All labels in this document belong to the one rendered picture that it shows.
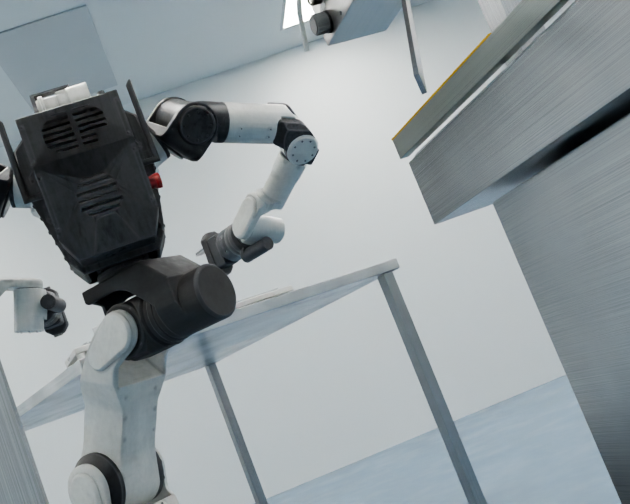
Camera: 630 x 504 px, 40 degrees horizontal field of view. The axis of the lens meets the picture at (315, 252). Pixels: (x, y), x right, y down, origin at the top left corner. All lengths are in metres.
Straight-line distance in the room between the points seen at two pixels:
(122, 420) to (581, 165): 1.13
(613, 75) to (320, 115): 5.53
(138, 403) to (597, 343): 1.04
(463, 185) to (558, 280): 0.17
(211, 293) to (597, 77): 0.97
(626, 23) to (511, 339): 5.50
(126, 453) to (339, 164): 4.60
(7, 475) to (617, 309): 0.77
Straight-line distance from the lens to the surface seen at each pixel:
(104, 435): 1.88
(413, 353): 2.82
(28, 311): 2.06
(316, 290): 2.64
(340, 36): 1.35
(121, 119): 1.72
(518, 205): 1.16
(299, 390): 6.01
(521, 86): 1.00
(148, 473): 1.92
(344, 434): 6.04
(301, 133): 1.97
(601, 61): 0.89
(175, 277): 1.68
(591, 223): 1.04
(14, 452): 1.19
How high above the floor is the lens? 0.64
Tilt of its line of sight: 8 degrees up
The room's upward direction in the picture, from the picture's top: 22 degrees counter-clockwise
